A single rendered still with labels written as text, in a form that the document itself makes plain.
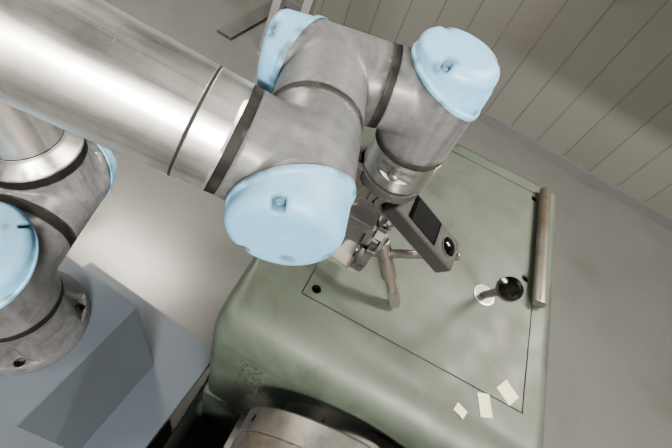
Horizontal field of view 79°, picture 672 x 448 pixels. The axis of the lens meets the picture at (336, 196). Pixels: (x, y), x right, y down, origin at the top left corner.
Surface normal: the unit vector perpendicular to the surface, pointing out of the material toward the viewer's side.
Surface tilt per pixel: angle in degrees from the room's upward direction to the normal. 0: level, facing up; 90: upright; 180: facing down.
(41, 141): 82
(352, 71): 28
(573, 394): 0
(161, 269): 0
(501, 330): 0
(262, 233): 90
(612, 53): 90
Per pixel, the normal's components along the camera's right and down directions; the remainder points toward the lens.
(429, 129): -0.14, 0.76
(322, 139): 0.50, -0.50
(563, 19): -0.48, 0.61
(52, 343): 0.78, 0.43
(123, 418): 0.26, -0.59
